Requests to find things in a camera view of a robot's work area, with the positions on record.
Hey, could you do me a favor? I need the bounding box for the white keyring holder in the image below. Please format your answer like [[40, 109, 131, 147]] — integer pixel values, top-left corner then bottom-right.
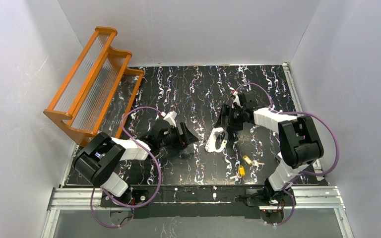
[[205, 127, 229, 153]]

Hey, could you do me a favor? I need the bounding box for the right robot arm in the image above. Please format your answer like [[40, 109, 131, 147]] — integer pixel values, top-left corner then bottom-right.
[[214, 92, 323, 200]]

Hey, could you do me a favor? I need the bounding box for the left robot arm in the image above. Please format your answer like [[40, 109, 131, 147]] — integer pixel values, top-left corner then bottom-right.
[[72, 119, 198, 197]]

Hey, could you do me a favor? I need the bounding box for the upper yellow tagged key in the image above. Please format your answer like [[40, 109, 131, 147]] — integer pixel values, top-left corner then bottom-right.
[[243, 155, 264, 166]]

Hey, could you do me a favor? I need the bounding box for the yellow tagged key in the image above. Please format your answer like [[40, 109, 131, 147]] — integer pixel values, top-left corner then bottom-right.
[[230, 165, 246, 180], [243, 155, 264, 166]]

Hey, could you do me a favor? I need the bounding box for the lower yellow tagged key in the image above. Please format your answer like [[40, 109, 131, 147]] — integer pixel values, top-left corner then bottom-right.
[[230, 165, 246, 180]]

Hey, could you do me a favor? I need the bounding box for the orange wooden rack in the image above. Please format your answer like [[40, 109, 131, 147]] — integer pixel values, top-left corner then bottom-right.
[[43, 26, 144, 146]]

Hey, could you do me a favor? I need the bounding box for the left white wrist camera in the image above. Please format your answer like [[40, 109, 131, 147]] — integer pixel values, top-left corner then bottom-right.
[[161, 111, 177, 127]]

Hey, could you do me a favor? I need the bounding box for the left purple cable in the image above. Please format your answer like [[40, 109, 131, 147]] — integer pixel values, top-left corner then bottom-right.
[[90, 107, 168, 229]]

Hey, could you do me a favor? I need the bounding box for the purple cable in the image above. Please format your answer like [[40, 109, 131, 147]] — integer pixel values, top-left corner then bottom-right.
[[231, 82, 341, 226], [90, 107, 168, 229]]

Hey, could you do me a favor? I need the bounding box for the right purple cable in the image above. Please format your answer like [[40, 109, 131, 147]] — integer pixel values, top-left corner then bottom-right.
[[231, 82, 341, 226]]

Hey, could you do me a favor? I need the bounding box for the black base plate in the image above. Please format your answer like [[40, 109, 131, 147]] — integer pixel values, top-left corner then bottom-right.
[[100, 184, 285, 219]]

